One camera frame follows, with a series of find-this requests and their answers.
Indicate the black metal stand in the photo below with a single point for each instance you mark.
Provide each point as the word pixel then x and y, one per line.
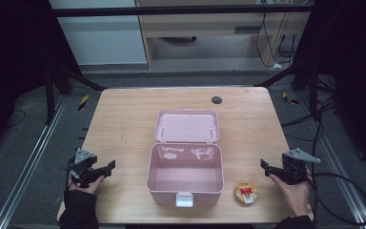
pixel 50 95
pixel 314 92

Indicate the white cabinet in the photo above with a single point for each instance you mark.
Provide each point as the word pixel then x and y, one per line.
pixel 105 38

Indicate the white plug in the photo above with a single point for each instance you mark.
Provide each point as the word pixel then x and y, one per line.
pixel 277 66

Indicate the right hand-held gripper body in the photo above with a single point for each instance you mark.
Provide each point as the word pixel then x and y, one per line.
pixel 294 168

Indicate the yellow black striped tape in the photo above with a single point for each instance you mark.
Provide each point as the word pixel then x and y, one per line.
pixel 289 99
pixel 83 102

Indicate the aluminium floor rail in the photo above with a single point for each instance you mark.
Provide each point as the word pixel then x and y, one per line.
pixel 340 168
pixel 28 162

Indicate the black horizontal frame bar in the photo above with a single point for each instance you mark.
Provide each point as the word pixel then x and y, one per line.
pixel 171 11

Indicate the round yellow red-label snack packet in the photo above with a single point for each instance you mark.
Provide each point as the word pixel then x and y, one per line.
pixel 245 193

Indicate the black curtain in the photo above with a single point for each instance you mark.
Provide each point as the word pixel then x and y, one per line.
pixel 355 79
pixel 12 63

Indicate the pink plastic box with lid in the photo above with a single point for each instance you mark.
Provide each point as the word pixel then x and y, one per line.
pixel 186 165

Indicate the person's left hand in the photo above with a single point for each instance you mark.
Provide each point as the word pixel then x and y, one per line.
pixel 90 188

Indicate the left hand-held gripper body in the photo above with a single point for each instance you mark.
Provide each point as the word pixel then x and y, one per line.
pixel 83 165

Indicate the light wooden desk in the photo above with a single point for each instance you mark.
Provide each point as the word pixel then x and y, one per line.
pixel 203 27

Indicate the dark round table grommet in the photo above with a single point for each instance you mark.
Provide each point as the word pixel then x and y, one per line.
pixel 216 100

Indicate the person's right hand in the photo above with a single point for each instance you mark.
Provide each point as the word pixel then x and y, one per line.
pixel 294 195

